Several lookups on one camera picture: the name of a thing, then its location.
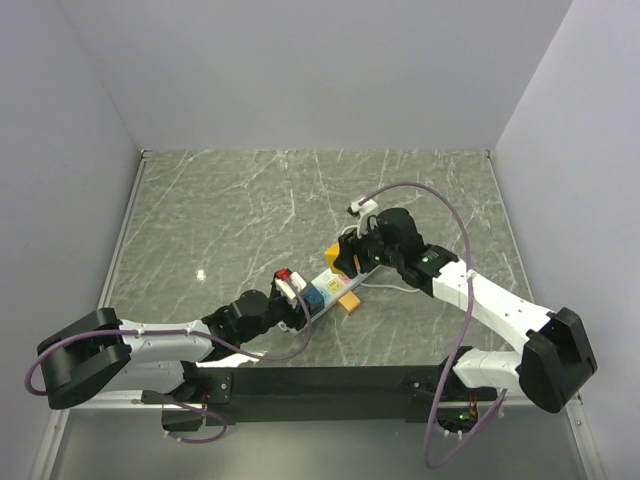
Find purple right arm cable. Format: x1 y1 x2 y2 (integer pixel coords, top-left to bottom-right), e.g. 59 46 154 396
359 182 509 470

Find white power strip cable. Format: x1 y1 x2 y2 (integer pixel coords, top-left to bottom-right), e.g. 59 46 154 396
362 282 421 295

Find yellow cube socket adapter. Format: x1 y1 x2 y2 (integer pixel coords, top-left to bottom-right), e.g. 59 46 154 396
325 243 358 278

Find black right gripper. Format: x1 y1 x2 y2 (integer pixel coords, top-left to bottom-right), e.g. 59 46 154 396
333 216 403 279

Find blue cube socket adapter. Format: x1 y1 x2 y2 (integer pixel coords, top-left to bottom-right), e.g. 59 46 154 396
303 284 325 317

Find white power strip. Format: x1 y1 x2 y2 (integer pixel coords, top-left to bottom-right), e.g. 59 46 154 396
272 265 379 322

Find aluminium frame rail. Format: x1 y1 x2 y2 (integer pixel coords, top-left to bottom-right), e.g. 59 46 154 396
29 149 153 480

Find small orange plug adapter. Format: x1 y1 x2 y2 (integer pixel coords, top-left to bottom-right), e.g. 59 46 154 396
338 291 361 314

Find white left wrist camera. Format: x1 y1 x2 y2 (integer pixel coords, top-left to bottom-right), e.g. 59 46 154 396
274 268 308 303

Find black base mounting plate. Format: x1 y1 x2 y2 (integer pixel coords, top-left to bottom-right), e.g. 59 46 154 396
140 364 496 434

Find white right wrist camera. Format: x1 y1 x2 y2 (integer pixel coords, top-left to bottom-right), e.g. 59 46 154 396
347 197 378 221

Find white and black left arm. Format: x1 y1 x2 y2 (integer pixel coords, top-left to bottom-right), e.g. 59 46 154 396
25 290 312 410

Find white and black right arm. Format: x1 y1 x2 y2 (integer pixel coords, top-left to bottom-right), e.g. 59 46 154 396
326 200 597 413

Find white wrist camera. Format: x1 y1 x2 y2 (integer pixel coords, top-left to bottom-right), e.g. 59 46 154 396
347 197 378 221
274 268 308 303

